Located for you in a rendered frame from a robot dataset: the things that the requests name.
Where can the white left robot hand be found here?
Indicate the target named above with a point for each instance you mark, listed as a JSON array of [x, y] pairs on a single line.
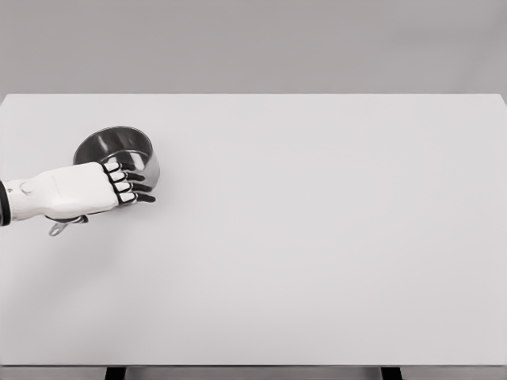
[[79, 186]]

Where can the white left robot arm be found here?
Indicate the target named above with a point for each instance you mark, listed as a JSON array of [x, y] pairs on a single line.
[[17, 198]]

